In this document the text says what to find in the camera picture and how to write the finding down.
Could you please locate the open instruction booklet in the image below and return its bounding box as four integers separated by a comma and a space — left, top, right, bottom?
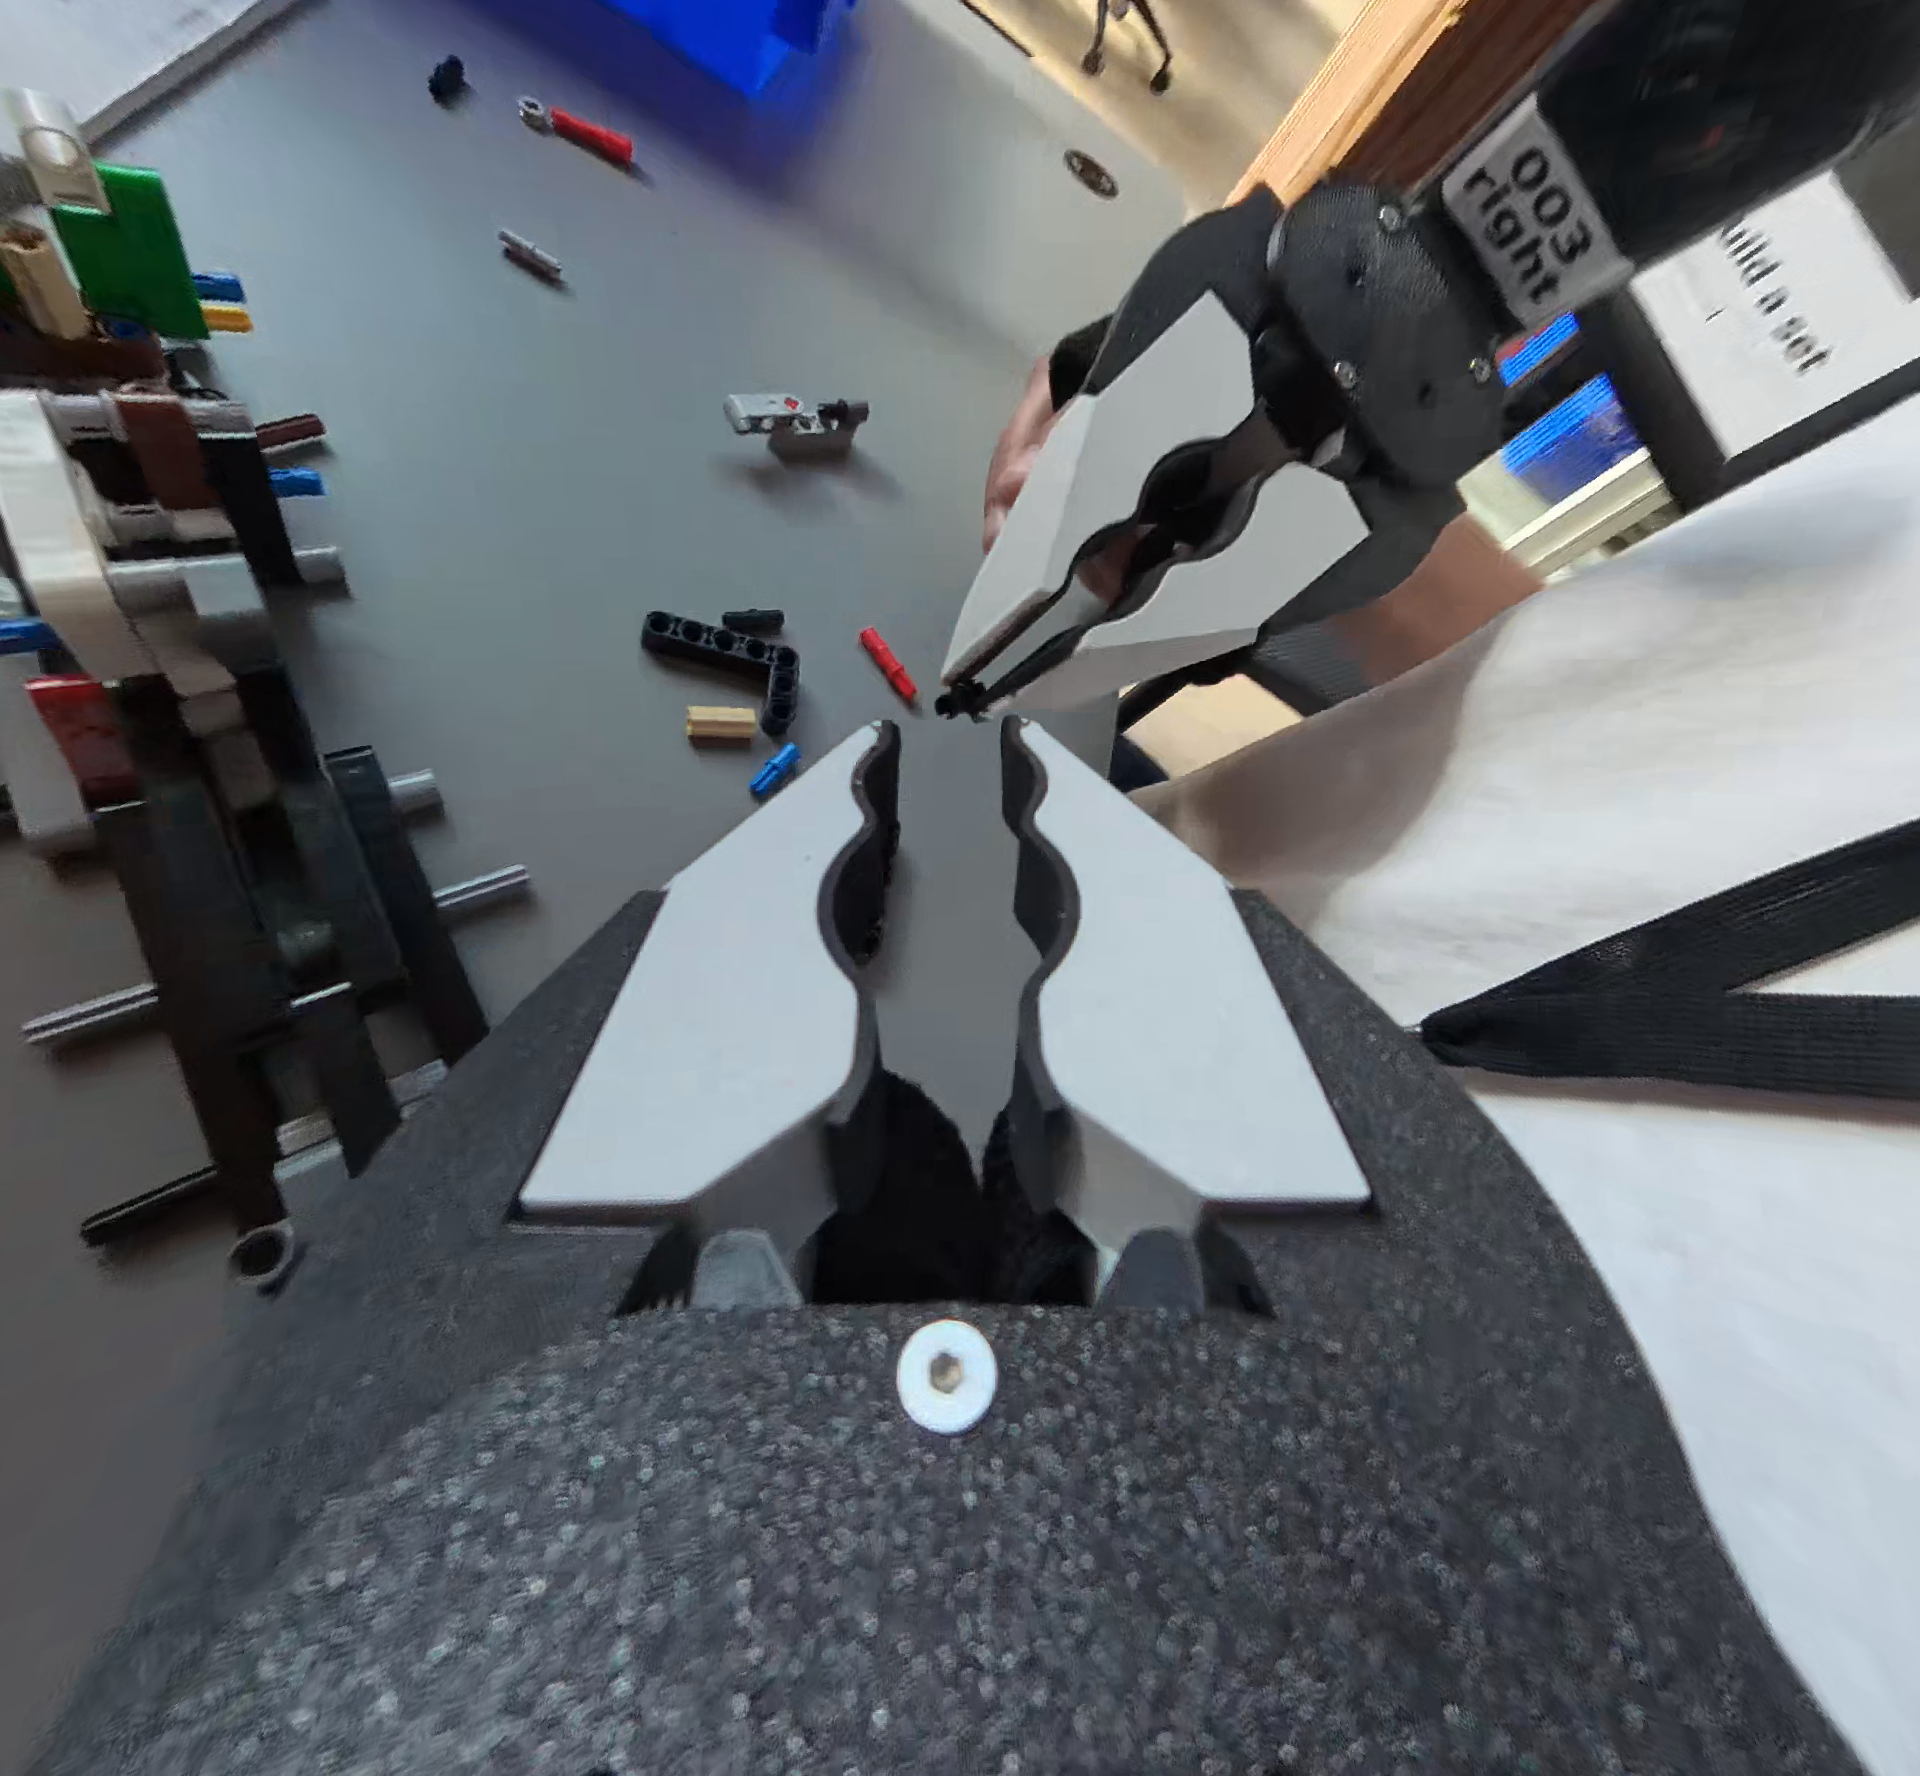
0, 0, 326, 149

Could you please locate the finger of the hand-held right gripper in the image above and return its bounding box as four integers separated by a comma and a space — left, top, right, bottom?
948, 297, 1256, 689
971, 467, 1378, 719

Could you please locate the black L-shaped lego beam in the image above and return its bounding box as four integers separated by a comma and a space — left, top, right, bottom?
639, 607, 807, 739

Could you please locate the black webbing strap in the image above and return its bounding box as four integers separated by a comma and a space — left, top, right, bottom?
1414, 823, 1920, 1101

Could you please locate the person's white shirt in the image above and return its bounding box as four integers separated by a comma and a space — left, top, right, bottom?
1129, 393, 1920, 1776

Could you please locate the partly built lego chassis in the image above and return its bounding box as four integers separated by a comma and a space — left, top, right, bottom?
0, 87, 533, 1284

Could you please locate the wooden desk panel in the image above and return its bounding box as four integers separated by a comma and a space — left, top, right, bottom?
1232, 0, 1742, 207

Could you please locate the person's right forearm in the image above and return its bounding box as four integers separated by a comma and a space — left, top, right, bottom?
1323, 516, 1544, 689

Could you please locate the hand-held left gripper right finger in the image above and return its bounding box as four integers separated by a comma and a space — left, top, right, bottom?
999, 719, 1378, 1284

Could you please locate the person's right hand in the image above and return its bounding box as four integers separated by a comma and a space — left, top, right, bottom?
987, 357, 1085, 551

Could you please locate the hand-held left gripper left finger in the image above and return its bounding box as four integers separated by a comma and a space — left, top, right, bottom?
517, 719, 902, 1273

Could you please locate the small blue ribbed bin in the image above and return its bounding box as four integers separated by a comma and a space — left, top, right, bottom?
1500, 315, 1639, 474

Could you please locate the white labelled box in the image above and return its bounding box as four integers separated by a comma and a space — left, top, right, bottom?
1625, 170, 1920, 483

